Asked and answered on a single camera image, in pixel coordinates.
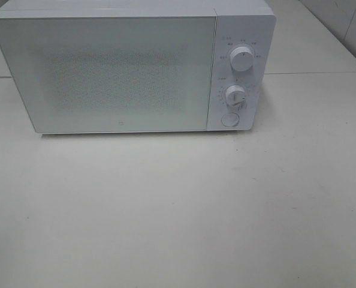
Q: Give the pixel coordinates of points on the white microwave door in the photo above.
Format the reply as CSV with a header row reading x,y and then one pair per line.
x,y
111,75

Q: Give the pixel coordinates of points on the white microwave knob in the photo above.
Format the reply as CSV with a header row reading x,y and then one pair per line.
x,y
235,96
241,58

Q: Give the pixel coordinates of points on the white microwave oven body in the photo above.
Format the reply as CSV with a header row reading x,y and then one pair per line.
x,y
237,22

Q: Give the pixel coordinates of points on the round white door button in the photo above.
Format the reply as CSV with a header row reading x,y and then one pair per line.
x,y
230,120

